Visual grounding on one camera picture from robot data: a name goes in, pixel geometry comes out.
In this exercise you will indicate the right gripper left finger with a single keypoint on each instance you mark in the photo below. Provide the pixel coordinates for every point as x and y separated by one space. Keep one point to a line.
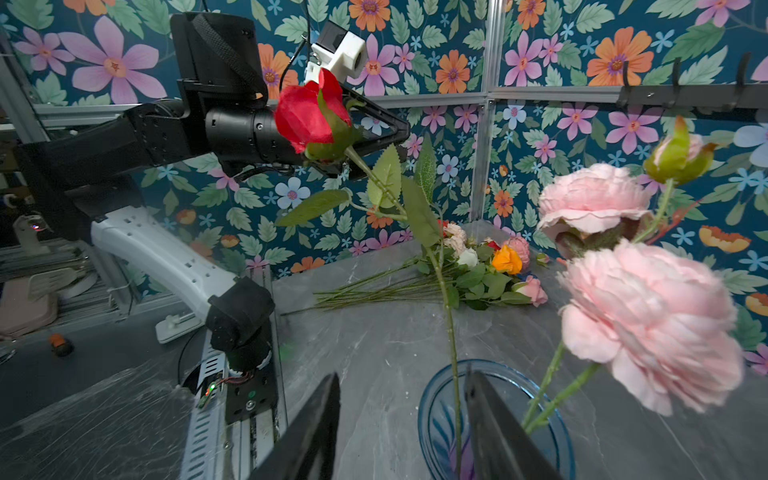
307 449

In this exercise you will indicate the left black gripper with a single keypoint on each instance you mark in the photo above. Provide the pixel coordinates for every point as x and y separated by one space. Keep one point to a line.
242 136

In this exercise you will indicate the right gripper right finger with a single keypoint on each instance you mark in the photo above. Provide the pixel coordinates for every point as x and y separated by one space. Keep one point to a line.
501 448

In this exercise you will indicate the blue purple glass vase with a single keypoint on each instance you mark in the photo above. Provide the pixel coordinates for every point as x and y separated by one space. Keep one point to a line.
444 427

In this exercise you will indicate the pink peony flower stem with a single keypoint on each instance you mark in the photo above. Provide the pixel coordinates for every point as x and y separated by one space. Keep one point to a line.
659 323

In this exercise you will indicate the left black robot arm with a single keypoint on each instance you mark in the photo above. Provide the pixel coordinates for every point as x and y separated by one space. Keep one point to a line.
85 184

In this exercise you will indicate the mixed flower bunch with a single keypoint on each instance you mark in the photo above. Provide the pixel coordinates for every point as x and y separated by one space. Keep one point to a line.
467 271

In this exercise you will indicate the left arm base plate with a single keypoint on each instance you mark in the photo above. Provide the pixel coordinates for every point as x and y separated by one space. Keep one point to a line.
253 394

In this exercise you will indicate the aluminium mounting rail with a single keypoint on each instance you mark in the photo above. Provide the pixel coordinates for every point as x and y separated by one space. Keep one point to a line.
237 335

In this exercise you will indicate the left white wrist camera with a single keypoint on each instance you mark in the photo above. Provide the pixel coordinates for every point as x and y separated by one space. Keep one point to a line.
341 52

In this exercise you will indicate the black hook rail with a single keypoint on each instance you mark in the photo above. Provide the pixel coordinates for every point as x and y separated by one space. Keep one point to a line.
720 98

